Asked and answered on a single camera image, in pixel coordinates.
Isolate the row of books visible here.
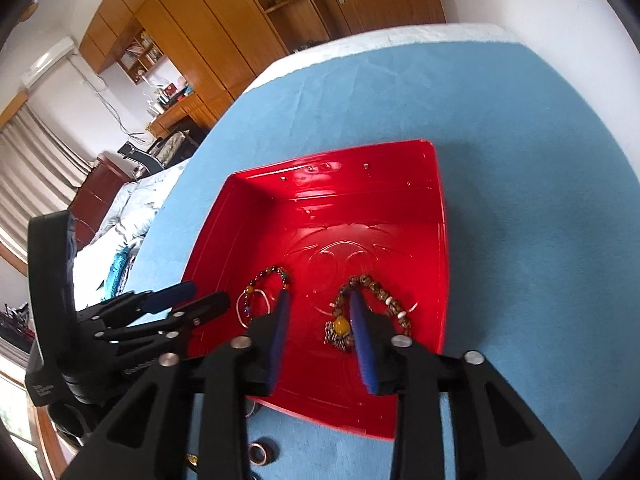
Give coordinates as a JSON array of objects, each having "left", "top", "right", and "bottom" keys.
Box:
[{"left": 125, "top": 32, "right": 163, "bottom": 68}]

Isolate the white wall cable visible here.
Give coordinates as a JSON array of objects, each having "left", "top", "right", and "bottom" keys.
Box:
[{"left": 80, "top": 57, "right": 151, "bottom": 143}]

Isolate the wooden wardrobe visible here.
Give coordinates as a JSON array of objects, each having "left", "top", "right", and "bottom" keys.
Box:
[{"left": 79, "top": 0, "right": 446, "bottom": 131}]

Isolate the black office chair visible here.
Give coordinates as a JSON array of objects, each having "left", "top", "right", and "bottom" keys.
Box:
[{"left": 117, "top": 130, "right": 195, "bottom": 175}]

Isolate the wooden desk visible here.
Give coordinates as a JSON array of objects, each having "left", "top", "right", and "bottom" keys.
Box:
[{"left": 149, "top": 94, "right": 236, "bottom": 140}]

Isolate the window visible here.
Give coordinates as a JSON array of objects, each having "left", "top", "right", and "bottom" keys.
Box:
[{"left": 0, "top": 355, "right": 56, "bottom": 480}]

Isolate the red plastic tray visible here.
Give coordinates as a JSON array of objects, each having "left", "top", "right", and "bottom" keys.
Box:
[{"left": 179, "top": 139, "right": 449, "bottom": 442}]

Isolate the blue table cloth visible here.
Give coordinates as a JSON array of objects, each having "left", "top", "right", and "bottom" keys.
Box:
[{"left": 127, "top": 35, "right": 640, "bottom": 480}]

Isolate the dark wooden cabinet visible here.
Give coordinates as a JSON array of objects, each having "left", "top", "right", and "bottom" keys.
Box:
[{"left": 67, "top": 152, "right": 133, "bottom": 248}]

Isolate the reddish brown ring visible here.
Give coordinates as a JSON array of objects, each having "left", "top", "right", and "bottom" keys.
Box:
[{"left": 248, "top": 441, "right": 277, "bottom": 467}]

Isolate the beige curtain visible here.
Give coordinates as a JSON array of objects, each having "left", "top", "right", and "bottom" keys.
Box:
[{"left": 0, "top": 87, "right": 93, "bottom": 276}]

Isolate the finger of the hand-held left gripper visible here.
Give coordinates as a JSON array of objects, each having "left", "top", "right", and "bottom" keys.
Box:
[
  {"left": 95, "top": 291, "right": 232, "bottom": 361},
  {"left": 75, "top": 280, "right": 197, "bottom": 333}
]

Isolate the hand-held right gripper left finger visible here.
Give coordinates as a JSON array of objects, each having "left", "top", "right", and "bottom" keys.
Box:
[{"left": 62, "top": 287, "right": 293, "bottom": 480}]

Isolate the brown bracelet with yellow bead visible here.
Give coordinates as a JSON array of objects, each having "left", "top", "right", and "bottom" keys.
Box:
[{"left": 324, "top": 274, "right": 415, "bottom": 353}]

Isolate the multicolour bead bracelet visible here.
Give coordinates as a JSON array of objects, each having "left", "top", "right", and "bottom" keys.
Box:
[{"left": 239, "top": 286, "right": 257, "bottom": 328}]

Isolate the white air conditioner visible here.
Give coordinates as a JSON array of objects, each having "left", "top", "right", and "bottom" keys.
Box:
[{"left": 21, "top": 37, "right": 80, "bottom": 86}]

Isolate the thin silver bangle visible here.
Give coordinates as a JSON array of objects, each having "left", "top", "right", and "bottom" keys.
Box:
[{"left": 236, "top": 287, "right": 276, "bottom": 330}]

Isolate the dark bead bracelet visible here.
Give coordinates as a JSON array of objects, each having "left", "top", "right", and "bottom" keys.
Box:
[{"left": 244, "top": 266, "right": 292, "bottom": 311}]

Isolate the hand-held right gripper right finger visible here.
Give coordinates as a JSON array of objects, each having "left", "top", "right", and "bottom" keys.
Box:
[{"left": 349, "top": 289, "right": 583, "bottom": 480}]

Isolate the white under cloth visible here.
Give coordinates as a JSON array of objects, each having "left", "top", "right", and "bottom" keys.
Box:
[{"left": 242, "top": 22, "right": 526, "bottom": 93}]

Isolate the pile of folded bedding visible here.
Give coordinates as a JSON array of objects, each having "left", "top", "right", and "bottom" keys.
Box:
[{"left": 72, "top": 160, "right": 191, "bottom": 306}]

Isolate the teal cloth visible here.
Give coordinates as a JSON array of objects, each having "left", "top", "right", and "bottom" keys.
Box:
[{"left": 102, "top": 252, "right": 133, "bottom": 297}]

